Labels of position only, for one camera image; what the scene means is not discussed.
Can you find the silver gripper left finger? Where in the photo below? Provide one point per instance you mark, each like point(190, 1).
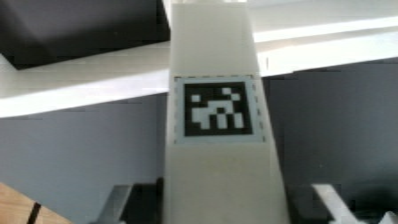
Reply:
point(110, 215)

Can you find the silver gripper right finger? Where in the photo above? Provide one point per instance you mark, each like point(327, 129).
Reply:
point(334, 204)

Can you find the white desk top tray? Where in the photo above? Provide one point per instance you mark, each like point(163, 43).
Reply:
point(311, 33)

